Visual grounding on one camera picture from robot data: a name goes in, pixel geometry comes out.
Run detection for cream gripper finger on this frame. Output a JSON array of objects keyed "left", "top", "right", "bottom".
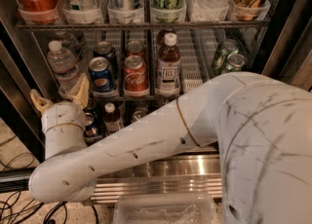
[
  {"left": 71, "top": 73, "right": 90, "bottom": 109},
  {"left": 30, "top": 89, "right": 53, "bottom": 114}
]

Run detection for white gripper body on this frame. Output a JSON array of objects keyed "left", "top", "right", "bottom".
[{"left": 41, "top": 101, "right": 85, "bottom": 132}]

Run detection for clear water bottle white cap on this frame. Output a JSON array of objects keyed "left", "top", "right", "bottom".
[{"left": 47, "top": 41, "right": 83, "bottom": 99}]

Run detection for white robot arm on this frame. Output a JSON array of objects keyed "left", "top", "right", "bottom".
[{"left": 28, "top": 72, "right": 312, "bottom": 224}]

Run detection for left glass fridge door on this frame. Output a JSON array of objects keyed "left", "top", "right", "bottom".
[{"left": 0, "top": 63, "right": 44, "bottom": 193}]

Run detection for bottom shelf Pepsi can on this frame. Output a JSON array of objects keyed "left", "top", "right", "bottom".
[{"left": 84, "top": 112, "right": 102, "bottom": 143}]

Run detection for bottom shelf tea bottle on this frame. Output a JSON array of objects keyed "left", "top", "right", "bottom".
[{"left": 103, "top": 102, "right": 124, "bottom": 134}]

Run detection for bottom shelf silver can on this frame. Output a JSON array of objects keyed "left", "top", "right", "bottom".
[{"left": 132, "top": 110, "right": 147, "bottom": 122}]

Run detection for brown iced tea bottle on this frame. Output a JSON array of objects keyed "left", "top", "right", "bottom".
[{"left": 156, "top": 33, "right": 180, "bottom": 96}]

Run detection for brown tea bottle behind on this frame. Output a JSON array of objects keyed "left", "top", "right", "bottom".
[{"left": 156, "top": 29, "right": 176, "bottom": 46}]

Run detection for empty white plastic shelf tray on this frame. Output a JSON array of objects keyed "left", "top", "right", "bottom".
[{"left": 177, "top": 29, "right": 209, "bottom": 93}]

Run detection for stainless fridge base grille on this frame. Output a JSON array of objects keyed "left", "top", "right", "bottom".
[{"left": 91, "top": 150, "right": 222, "bottom": 204}]

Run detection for blue Pepsi can front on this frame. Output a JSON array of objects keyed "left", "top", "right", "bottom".
[{"left": 89, "top": 56, "right": 115, "bottom": 93}]

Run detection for dark Pepsi can behind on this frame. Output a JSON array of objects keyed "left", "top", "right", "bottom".
[{"left": 93, "top": 41, "right": 118, "bottom": 80}]

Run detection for red Coca-Cola can front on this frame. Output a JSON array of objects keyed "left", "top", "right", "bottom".
[{"left": 124, "top": 56, "right": 148, "bottom": 93}]

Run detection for red coca-cola can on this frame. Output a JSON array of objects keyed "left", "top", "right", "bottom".
[
  {"left": 125, "top": 40, "right": 145, "bottom": 58},
  {"left": 124, "top": 56, "right": 148, "bottom": 93}
]

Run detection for red Coca-Cola can behind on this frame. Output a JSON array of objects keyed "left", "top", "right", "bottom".
[{"left": 125, "top": 40, "right": 145, "bottom": 58}]

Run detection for clear plastic bin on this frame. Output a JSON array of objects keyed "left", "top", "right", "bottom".
[{"left": 113, "top": 193, "right": 219, "bottom": 224}]

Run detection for green can behind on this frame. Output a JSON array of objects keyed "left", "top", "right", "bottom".
[{"left": 212, "top": 39, "right": 239, "bottom": 75}]

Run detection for green can front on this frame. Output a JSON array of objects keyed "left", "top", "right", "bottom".
[{"left": 220, "top": 54, "right": 247, "bottom": 74}]

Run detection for middle wire shelf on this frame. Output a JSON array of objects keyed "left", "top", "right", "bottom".
[{"left": 93, "top": 94, "right": 178, "bottom": 102}]

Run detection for wire shelf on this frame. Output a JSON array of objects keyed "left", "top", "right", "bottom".
[
  {"left": 93, "top": 94, "right": 178, "bottom": 102},
  {"left": 16, "top": 20, "right": 269, "bottom": 31}
]

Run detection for black floor cables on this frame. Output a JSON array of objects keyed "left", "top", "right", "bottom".
[{"left": 0, "top": 134, "right": 99, "bottom": 224}]

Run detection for top wire shelf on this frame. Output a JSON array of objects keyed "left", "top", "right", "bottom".
[{"left": 16, "top": 20, "right": 269, "bottom": 31}]

